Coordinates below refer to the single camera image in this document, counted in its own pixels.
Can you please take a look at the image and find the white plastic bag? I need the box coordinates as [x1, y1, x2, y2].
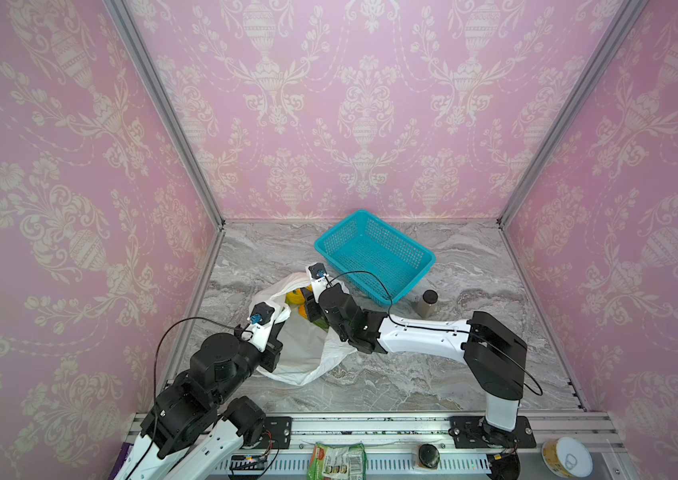
[249, 272, 357, 386]

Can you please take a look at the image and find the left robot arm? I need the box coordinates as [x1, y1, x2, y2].
[115, 332, 289, 479]

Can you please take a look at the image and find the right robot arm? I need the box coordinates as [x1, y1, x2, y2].
[302, 284, 528, 445]

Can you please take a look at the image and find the green fruit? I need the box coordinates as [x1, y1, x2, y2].
[311, 319, 330, 331]

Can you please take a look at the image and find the yellow fruit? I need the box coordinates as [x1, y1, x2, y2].
[285, 286, 312, 306]

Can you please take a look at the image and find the small black-capped bottle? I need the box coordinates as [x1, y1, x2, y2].
[415, 289, 439, 319]

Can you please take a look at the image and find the teal plastic basket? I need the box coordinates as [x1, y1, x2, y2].
[315, 210, 437, 306]

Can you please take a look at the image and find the green snack packet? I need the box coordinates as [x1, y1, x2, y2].
[307, 443, 367, 480]

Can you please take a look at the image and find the purple snack packet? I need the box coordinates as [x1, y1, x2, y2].
[108, 443, 134, 480]

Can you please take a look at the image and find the black-lidded jar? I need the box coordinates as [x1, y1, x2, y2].
[416, 443, 441, 470]

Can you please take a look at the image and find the white-lidded can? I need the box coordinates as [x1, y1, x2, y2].
[542, 437, 594, 479]

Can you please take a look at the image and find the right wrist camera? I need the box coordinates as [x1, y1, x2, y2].
[306, 262, 329, 300]

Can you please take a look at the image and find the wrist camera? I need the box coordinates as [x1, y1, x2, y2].
[306, 262, 329, 300]
[246, 302, 283, 352]

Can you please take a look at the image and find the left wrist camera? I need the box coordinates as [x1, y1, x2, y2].
[246, 302, 283, 352]

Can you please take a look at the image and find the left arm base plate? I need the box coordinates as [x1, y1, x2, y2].
[242, 416, 294, 450]

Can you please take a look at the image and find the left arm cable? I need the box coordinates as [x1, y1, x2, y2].
[122, 316, 253, 480]

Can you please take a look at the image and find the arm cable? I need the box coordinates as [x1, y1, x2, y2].
[122, 316, 253, 480]
[323, 270, 545, 398]

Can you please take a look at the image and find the aluminium front rail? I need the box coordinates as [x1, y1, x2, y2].
[125, 410, 622, 480]

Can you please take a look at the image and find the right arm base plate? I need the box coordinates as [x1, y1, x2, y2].
[448, 416, 537, 449]

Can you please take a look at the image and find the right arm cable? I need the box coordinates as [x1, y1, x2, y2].
[323, 270, 545, 398]

